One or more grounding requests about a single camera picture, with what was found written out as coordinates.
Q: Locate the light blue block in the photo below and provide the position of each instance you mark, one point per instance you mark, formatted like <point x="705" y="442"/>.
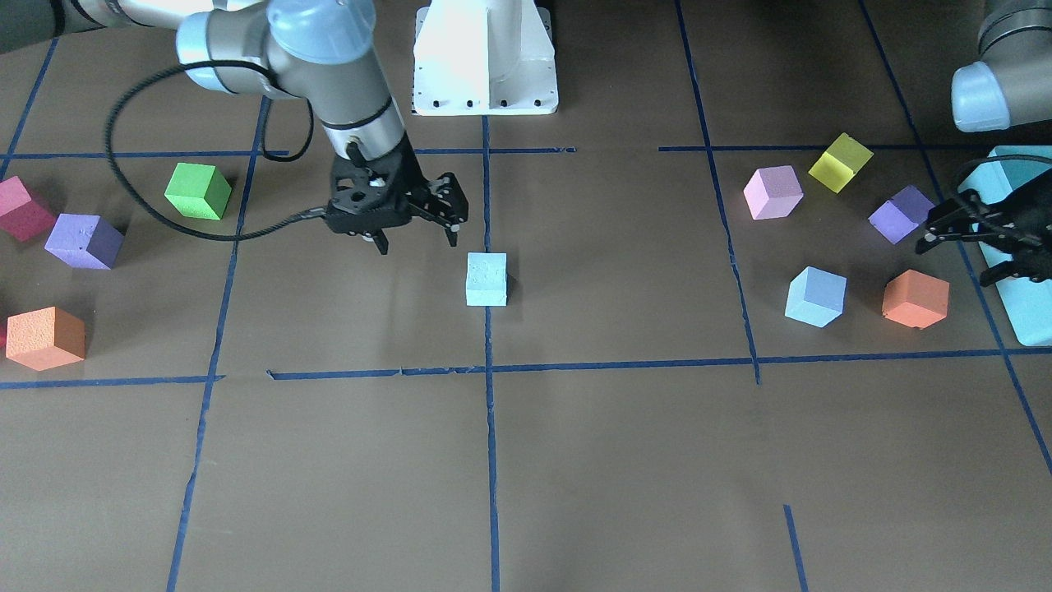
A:
<point x="486" y="281"/>
<point x="816" y="297"/>

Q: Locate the crimson foam block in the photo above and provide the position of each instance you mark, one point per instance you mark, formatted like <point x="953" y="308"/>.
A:
<point x="23" y="215"/>

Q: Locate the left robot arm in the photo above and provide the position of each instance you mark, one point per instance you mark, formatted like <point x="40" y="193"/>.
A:
<point x="1008" y="85"/>

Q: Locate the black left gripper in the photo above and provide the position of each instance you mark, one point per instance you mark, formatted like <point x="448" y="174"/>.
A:
<point x="1029" y="210"/>

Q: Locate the pink foam block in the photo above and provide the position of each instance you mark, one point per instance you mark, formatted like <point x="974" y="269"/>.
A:
<point x="773" y="192"/>

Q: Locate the yellow foam block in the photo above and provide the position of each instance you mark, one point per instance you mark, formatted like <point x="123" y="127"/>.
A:
<point x="840" y="163"/>

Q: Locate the purple foam block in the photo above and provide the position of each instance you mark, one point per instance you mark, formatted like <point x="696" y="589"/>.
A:
<point x="84" y="242"/>
<point x="901" y="214"/>

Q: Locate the green foam block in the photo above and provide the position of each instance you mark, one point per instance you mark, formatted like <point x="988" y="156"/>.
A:
<point x="198" y="191"/>

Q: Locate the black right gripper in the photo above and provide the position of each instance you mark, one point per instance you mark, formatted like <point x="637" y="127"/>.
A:
<point x="413" y="187"/>

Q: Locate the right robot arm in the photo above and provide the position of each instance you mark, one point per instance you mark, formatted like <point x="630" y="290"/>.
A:
<point x="318" y="51"/>

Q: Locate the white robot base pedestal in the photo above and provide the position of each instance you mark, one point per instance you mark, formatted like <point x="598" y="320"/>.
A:
<point x="484" y="58"/>

